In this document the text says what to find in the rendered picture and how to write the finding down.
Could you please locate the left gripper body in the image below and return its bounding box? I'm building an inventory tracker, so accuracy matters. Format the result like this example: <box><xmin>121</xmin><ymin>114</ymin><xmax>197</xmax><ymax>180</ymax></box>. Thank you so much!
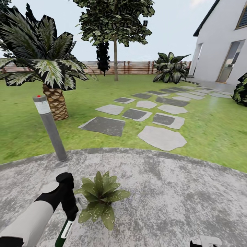
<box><xmin>61</xmin><ymin>194</ymin><xmax>78</xmax><ymax>219</ymax></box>

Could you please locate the insectifuge atomizer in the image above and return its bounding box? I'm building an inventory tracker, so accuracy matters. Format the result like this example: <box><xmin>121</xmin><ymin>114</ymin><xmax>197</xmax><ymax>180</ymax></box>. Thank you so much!
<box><xmin>55</xmin><ymin>219</ymin><xmax>74</xmax><ymax>247</ymax></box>

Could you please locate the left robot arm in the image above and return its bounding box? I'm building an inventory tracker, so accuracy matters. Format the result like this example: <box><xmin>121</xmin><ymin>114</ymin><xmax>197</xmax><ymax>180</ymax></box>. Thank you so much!
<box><xmin>0</xmin><ymin>172</ymin><xmax>88</xmax><ymax>247</ymax></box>

